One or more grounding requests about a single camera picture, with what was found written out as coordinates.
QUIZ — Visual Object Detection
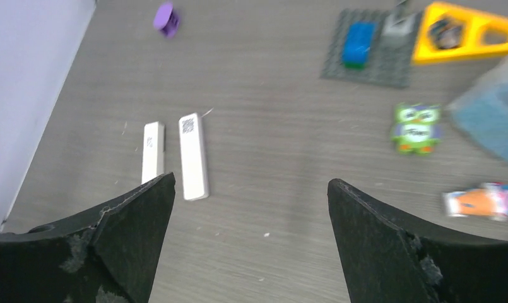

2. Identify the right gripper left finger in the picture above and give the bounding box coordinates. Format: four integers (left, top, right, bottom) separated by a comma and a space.
0, 173, 175, 302

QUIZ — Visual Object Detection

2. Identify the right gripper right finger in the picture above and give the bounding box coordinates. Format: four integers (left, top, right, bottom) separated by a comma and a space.
328, 179, 508, 303

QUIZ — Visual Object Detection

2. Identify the white air conditioner remote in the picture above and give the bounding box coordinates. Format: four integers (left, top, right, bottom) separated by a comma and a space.
179, 113, 209, 201

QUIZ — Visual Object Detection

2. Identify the slim white remote control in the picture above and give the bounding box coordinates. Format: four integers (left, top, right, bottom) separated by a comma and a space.
141, 121, 165, 184

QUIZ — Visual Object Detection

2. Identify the small figurine bottle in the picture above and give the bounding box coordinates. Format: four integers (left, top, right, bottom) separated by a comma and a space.
442, 182, 508, 221

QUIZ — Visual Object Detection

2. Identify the green owl toy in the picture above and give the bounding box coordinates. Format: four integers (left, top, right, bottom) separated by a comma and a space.
390, 103, 442, 155

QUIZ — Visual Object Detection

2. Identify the grey lego baseplate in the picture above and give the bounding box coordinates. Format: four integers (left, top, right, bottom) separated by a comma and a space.
321, 8, 423, 88

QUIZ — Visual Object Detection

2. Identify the blue lego brick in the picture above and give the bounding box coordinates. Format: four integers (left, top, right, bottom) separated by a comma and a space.
341, 22, 376, 69

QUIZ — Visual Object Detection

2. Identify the grey lego piece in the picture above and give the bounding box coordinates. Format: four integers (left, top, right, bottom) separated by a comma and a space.
381, 0, 416, 44

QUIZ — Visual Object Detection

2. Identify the purple plastic toy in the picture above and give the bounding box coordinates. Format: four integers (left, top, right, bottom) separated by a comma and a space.
153, 1, 180, 39

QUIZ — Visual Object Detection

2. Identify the yellow triangle toy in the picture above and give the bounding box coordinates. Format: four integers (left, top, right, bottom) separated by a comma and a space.
412, 1, 508, 65

